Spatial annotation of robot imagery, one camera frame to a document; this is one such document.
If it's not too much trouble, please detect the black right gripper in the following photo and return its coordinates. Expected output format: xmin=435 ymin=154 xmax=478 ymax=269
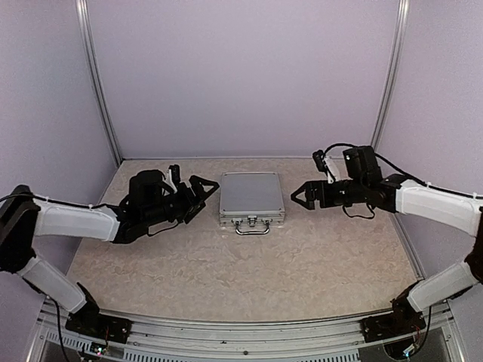
xmin=291 ymin=178 xmax=367 ymax=210

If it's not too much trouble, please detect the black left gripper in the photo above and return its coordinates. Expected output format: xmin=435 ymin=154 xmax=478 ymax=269
xmin=143 ymin=175 xmax=219 ymax=227

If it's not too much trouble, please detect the aluminium poker set case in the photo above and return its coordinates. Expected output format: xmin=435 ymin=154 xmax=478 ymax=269
xmin=219 ymin=171 xmax=285 ymax=236

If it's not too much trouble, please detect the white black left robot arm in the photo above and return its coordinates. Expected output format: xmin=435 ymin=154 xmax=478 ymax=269
xmin=1 ymin=164 xmax=220 ymax=336

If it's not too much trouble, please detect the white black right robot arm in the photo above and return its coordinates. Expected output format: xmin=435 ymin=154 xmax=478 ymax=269
xmin=291 ymin=143 xmax=482 ymax=335

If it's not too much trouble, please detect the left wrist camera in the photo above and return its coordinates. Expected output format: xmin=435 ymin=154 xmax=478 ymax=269
xmin=165 ymin=164 xmax=180 ymax=194

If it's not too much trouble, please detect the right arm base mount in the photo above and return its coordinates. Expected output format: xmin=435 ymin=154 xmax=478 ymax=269
xmin=361 ymin=314 xmax=398 ymax=343

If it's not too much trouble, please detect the front aluminium rail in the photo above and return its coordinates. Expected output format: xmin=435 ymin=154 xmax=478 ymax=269
xmin=26 ymin=308 xmax=469 ymax=362

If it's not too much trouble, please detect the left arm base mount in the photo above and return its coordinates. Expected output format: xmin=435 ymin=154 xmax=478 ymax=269
xmin=66 ymin=314 xmax=132 ymax=344

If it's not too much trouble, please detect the right aluminium frame post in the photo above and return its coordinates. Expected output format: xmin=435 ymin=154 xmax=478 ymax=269
xmin=371 ymin=0 xmax=411 ymax=150

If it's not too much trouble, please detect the aluminium frame post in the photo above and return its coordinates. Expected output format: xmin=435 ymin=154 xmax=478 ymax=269
xmin=371 ymin=0 xmax=411 ymax=150
xmin=75 ymin=0 xmax=124 ymax=167

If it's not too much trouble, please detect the left aluminium frame post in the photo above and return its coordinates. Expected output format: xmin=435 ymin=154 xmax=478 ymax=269
xmin=75 ymin=0 xmax=124 ymax=167

